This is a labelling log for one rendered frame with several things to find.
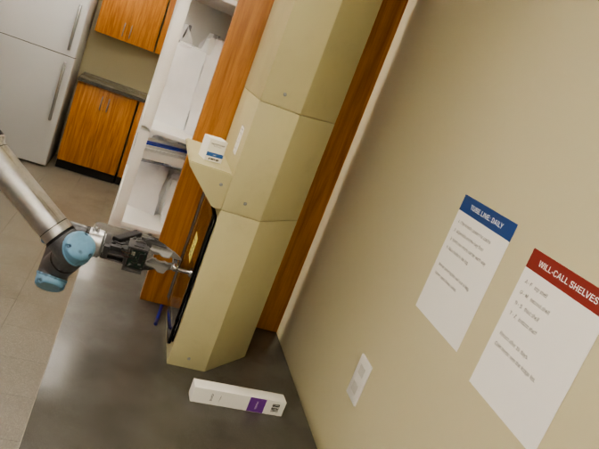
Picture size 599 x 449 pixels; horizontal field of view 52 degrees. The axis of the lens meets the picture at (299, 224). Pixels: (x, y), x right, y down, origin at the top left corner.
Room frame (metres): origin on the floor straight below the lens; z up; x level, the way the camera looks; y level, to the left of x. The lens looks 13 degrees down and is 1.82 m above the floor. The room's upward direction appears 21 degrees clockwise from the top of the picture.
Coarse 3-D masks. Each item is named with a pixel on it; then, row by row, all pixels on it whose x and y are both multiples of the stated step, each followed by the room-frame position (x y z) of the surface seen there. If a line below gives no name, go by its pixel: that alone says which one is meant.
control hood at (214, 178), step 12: (192, 144) 1.72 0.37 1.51; (192, 156) 1.56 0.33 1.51; (192, 168) 1.50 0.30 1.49; (204, 168) 1.51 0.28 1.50; (216, 168) 1.52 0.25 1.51; (228, 168) 1.58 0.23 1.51; (204, 180) 1.51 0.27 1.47; (216, 180) 1.52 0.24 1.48; (228, 180) 1.53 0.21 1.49; (204, 192) 1.52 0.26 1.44; (216, 192) 1.52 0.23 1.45; (216, 204) 1.53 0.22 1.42
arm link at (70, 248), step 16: (0, 144) 1.35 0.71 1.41; (0, 160) 1.33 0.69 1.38; (16, 160) 1.36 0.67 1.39; (0, 176) 1.33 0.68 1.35; (16, 176) 1.34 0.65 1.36; (32, 176) 1.38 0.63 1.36; (16, 192) 1.33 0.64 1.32; (32, 192) 1.34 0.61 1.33; (32, 208) 1.33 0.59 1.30; (48, 208) 1.35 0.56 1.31; (32, 224) 1.34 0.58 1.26; (48, 224) 1.33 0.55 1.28; (64, 224) 1.36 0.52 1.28; (48, 240) 1.33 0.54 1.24; (64, 240) 1.33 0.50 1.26; (80, 240) 1.34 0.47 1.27; (64, 256) 1.32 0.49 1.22; (80, 256) 1.32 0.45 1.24; (64, 272) 1.37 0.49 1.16
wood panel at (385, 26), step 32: (256, 0) 1.87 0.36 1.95; (384, 0) 1.98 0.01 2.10; (256, 32) 1.88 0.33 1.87; (384, 32) 2.00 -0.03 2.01; (224, 64) 1.86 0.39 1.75; (224, 96) 1.87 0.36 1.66; (352, 96) 1.99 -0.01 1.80; (224, 128) 1.88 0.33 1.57; (352, 128) 2.00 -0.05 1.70; (192, 192) 1.87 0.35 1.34; (320, 192) 2.00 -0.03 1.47; (160, 256) 1.86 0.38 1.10; (288, 256) 1.99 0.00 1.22; (160, 288) 1.87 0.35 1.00; (288, 288) 2.00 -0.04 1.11
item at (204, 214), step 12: (204, 204) 1.74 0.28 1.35; (204, 216) 1.66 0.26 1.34; (204, 228) 1.59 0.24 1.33; (192, 240) 1.74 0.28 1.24; (204, 240) 1.54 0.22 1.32; (180, 264) 1.81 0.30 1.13; (192, 264) 1.59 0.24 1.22; (180, 276) 1.72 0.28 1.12; (192, 276) 1.54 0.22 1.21; (180, 288) 1.64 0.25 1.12; (168, 300) 1.78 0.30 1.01; (180, 300) 1.57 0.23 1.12; (168, 312) 1.70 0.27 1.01; (180, 312) 1.54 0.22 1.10; (168, 324) 1.62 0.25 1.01; (168, 336) 1.55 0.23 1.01
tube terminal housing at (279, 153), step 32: (256, 96) 1.62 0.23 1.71; (256, 128) 1.54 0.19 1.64; (288, 128) 1.56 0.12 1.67; (320, 128) 1.68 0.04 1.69; (256, 160) 1.55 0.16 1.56; (288, 160) 1.59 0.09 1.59; (320, 160) 1.74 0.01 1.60; (256, 192) 1.55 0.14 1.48; (288, 192) 1.64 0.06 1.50; (224, 224) 1.54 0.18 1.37; (256, 224) 1.56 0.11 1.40; (288, 224) 1.70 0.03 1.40; (224, 256) 1.55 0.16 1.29; (256, 256) 1.61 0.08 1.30; (224, 288) 1.56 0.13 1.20; (256, 288) 1.66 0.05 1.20; (192, 320) 1.54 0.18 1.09; (224, 320) 1.57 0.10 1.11; (256, 320) 1.73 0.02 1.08; (192, 352) 1.55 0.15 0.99; (224, 352) 1.63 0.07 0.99
